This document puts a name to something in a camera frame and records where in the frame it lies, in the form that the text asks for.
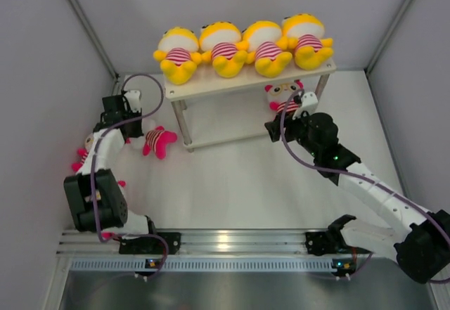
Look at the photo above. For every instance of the aluminium rail frame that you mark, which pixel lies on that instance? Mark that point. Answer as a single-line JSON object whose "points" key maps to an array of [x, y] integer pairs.
{"points": [[197, 243]]}

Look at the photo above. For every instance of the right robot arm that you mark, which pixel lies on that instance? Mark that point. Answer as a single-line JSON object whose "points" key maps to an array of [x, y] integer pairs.
{"points": [[416, 238]]}

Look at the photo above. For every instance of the yellow frog plush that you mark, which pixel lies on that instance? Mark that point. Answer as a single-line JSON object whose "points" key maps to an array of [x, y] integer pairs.
{"points": [[178, 55], [305, 34], [223, 48], [267, 48]]}

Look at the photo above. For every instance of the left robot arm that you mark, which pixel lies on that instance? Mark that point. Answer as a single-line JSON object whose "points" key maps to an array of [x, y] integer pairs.
{"points": [[95, 197]]}

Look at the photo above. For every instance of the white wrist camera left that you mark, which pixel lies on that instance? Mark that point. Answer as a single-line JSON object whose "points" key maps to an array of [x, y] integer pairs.
{"points": [[133, 98]]}

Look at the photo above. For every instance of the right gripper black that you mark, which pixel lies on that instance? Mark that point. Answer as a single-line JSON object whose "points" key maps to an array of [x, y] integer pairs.
{"points": [[289, 121]]}

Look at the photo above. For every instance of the perforated cable duct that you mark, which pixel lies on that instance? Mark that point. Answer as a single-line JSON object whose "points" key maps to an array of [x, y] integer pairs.
{"points": [[228, 264]]}

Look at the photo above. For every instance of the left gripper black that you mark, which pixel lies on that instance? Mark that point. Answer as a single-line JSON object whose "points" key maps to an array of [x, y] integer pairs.
{"points": [[137, 131]]}

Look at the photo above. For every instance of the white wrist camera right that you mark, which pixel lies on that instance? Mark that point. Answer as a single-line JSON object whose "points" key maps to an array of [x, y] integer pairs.
{"points": [[309, 102]]}

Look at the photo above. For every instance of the pink plush face down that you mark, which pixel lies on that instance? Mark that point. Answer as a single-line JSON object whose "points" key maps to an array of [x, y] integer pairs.
{"points": [[278, 95]]}

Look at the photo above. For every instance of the pink plush with glasses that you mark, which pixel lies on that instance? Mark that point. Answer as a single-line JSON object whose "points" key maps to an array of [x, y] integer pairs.
{"points": [[111, 233]]}

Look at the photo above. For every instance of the white two-tier shelf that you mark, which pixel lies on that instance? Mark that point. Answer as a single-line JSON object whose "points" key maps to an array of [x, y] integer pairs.
{"points": [[211, 110]]}

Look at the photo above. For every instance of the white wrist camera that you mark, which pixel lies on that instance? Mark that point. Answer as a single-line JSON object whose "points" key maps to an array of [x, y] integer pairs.
{"points": [[133, 98], [309, 102]]}

